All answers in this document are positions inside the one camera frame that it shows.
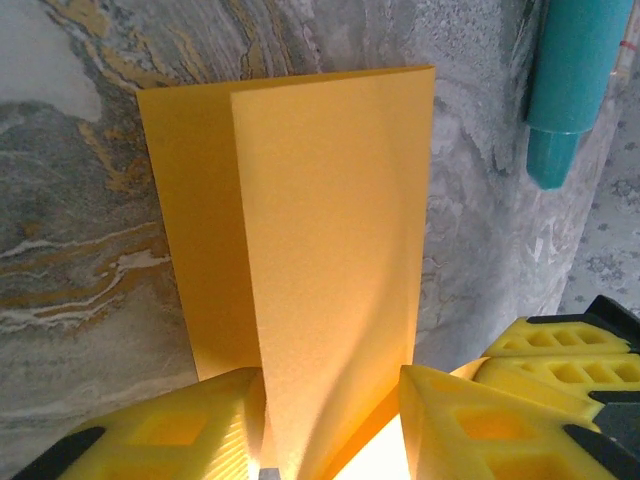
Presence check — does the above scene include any teal marker pen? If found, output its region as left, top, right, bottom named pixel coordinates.
left=522, top=0, right=635, bottom=192

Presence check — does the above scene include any orange paper sheet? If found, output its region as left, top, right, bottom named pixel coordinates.
left=135, top=64, right=437, bottom=480

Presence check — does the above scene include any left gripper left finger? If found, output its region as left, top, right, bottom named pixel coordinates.
left=9, top=367, right=267, bottom=480

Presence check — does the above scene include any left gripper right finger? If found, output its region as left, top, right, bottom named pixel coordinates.
left=399, top=364, right=640, bottom=480

